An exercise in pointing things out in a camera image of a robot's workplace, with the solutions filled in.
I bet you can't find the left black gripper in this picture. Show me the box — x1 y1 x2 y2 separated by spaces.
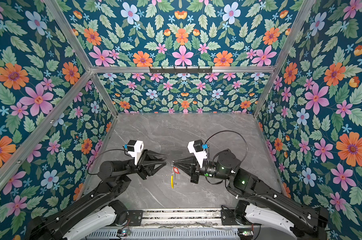
119 149 167 182

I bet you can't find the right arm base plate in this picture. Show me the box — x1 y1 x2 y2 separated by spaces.
221 208 239 226

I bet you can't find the black hook rail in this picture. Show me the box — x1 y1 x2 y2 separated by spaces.
149 67 213 74

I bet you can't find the small circuit board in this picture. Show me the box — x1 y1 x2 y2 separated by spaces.
238 229 254 240
117 229 131 238

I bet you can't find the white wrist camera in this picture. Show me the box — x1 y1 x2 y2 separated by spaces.
124 140 144 165
188 140 208 167

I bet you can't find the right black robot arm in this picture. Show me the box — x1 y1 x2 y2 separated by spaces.
173 150 329 240

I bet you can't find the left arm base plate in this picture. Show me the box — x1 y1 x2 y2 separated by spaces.
115 210 144 227

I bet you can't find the right camera cable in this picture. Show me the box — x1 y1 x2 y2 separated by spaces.
204 130 249 164

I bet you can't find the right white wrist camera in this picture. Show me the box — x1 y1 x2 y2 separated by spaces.
188 140 208 167

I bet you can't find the right small circuit board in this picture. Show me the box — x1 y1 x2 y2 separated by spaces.
238 229 254 240

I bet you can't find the silver keyring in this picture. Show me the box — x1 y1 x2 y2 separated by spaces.
171 165 178 189

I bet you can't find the aluminium front rail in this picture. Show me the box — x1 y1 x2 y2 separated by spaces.
75 207 290 230

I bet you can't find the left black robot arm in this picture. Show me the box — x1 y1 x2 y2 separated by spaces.
25 150 166 240

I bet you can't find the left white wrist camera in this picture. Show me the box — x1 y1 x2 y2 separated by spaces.
124 140 144 165

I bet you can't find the camera cable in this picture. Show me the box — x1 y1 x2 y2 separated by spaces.
204 130 249 164
87 148 130 176

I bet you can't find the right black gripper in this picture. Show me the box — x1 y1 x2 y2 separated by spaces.
175 156 233 186

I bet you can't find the left camera cable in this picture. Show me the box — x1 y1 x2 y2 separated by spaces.
87 148 130 176

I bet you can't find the left small circuit board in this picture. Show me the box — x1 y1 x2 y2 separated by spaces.
117 229 131 238

